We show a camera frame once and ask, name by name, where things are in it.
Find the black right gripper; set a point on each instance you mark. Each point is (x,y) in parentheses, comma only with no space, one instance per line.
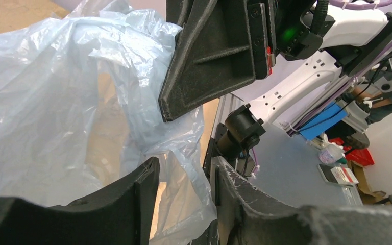
(213,54)

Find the light blue plastic trash bag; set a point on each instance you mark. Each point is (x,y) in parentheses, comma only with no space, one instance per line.
(79,110)

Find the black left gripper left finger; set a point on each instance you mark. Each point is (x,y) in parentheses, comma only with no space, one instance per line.
(120,213)

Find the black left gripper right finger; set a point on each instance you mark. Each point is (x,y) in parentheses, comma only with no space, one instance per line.
(247,215)

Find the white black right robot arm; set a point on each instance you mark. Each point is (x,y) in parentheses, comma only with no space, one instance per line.
(335,40)

